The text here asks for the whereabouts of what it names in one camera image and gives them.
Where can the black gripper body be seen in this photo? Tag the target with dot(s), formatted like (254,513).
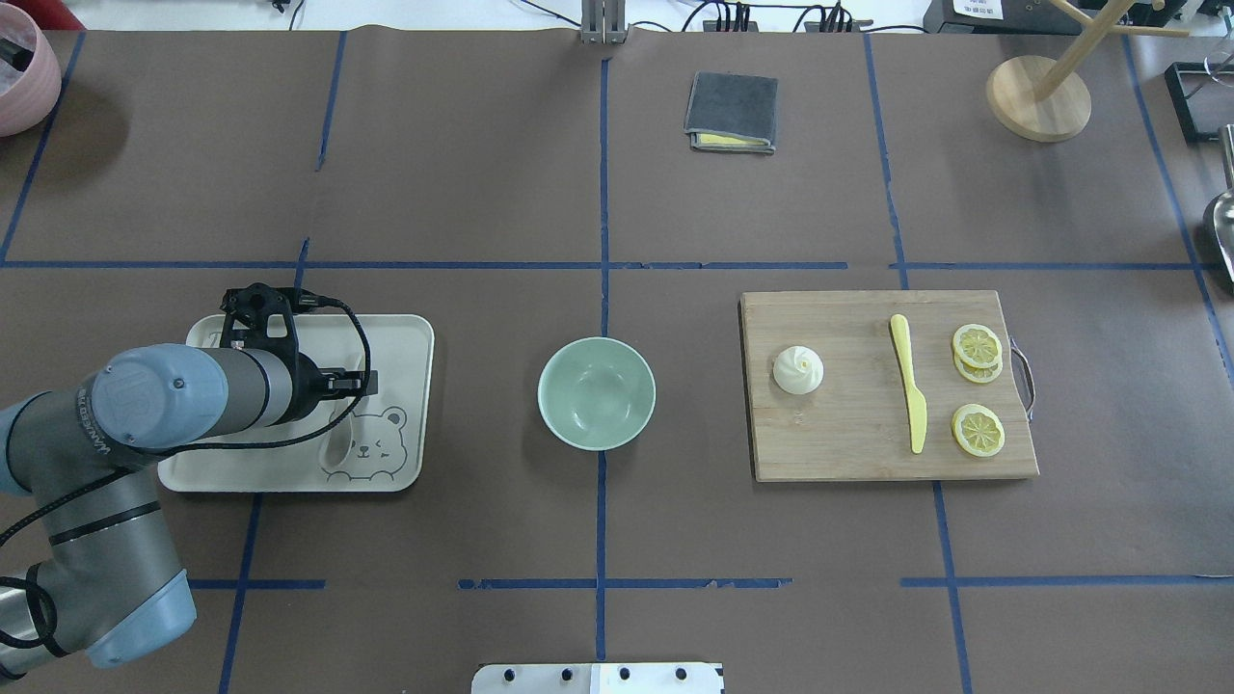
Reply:
(307,383)

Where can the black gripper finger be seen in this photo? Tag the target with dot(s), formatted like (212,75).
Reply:
(342,377)
(349,390)

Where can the white ceramic spoon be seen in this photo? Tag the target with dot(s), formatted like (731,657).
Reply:
(339,442)

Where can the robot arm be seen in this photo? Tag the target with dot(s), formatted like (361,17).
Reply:
(113,586)

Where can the light green bowl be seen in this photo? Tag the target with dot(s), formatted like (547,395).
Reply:
(596,393)

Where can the pink bowl with ice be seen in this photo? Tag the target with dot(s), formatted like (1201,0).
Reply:
(27,96)

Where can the white bear tray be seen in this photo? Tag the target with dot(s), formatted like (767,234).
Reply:
(390,439)

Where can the yellow sponge cloth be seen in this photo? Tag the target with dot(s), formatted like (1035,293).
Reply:
(713,142)

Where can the grey folded cloth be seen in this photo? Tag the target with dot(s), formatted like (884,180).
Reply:
(733,104)

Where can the bamboo cutting board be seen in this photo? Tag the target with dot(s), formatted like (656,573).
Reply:
(854,426)

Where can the yellow plastic knife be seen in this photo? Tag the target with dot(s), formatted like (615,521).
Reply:
(916,403)

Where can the lemon slice top pair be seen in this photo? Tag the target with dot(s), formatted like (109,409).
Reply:
(977,346)

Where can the lemon slice far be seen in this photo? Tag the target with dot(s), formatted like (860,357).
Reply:
(978,431)

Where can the lemon slice under pair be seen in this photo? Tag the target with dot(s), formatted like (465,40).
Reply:
(978,375)

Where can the black device box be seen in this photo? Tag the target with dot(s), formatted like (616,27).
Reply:
(1043,18)

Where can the wooden mug tree stand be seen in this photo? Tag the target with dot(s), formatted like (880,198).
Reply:
(1043,99)

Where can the steel scoop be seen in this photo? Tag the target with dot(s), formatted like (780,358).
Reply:
(1219,212)

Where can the black framed tray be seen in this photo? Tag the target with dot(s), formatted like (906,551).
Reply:
(1203,105)

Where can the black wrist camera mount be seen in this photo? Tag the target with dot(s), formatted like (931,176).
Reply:
(261,317)

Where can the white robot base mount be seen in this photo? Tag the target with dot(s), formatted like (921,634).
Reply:
(682,676)

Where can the metal camera pole bracket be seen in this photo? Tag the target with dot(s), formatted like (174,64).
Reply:
(603,22)

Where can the metal board handle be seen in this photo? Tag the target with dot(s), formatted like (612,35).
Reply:
(1028,388)

